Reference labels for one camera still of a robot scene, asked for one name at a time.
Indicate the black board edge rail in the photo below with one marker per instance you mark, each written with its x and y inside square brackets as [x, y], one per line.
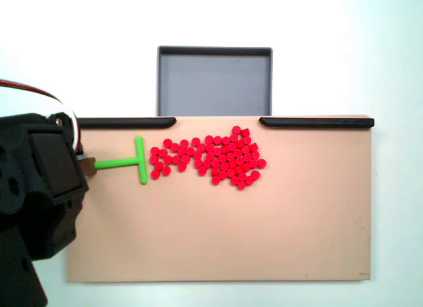
[132, 122]
[314, 122]

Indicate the beige flat board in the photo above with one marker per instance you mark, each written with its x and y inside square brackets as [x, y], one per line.
[215, 227]

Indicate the green T-shaped pusher tool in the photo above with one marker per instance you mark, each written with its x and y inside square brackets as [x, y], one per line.
[115, 162]

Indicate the red cylindrical granule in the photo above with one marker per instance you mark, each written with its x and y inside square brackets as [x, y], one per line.
[166, 170]
[261, 162]
[245, 132]
[175, 146]
[154, 151]
[196, 141]
[155, 173]
[215, 179]
[153, 159]
[236, 129]
[184, 143]
[255, 174]
[201, 170]
[176, 159]
[241, 184]
[167, 142]
[180, 166]

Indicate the grey shallow tray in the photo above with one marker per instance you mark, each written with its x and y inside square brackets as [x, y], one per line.
[215, 85]

